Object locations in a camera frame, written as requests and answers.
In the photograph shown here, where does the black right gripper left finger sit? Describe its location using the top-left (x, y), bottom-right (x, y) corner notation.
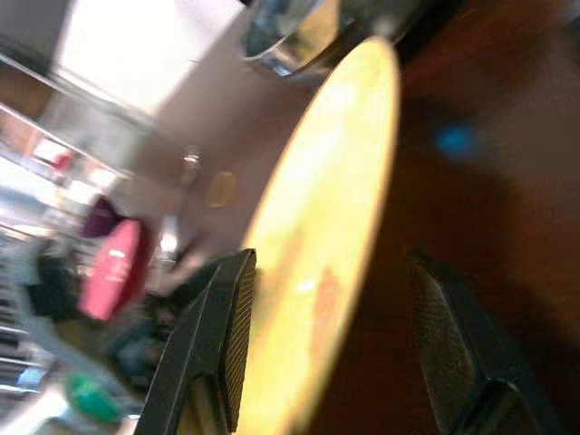
top-left (134, 247), bottom-right (257, 435)

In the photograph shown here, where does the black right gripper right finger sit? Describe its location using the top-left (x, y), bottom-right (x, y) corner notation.
top-left (406, 251), bottom-right (566, 435)

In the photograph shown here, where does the yellow plate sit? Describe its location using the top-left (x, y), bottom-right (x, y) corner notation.
top-left (236, 35), bottom-right (401, 435)

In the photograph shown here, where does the red oval object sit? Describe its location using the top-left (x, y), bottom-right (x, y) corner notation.
top-left (77, 219), bottom-right (153, 321)

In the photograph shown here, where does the green object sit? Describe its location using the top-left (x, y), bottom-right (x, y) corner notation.
top-left (65, 373), bottom-right (122, 424)

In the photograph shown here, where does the purple object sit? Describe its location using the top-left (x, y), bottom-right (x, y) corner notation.
top-left (81, 198), bottom-right (120, 238)

